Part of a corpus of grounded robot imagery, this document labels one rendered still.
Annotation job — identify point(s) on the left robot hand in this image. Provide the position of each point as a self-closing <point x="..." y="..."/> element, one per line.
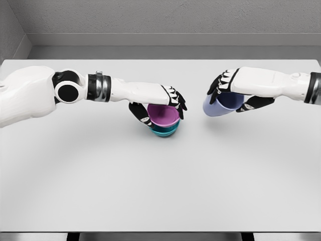
<point x="153" y="93"/>

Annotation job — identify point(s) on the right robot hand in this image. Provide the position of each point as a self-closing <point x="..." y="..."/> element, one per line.
<point x="250" y="82"/>

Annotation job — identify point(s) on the purple bowl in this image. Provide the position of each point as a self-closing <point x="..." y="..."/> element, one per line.
<point x="163" y="115"/>

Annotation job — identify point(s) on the lavender cup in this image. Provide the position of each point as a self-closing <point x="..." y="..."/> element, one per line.
<point x="222" y="105"/>

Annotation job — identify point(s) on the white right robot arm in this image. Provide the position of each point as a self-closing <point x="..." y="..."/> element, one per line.
<point x="298" y="85"/>

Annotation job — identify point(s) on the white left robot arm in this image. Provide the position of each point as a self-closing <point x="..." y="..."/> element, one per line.
<point x="30" y="93"/>

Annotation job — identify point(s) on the teal bowl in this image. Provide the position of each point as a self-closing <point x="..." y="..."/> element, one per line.
<point x="164" y="131"/>

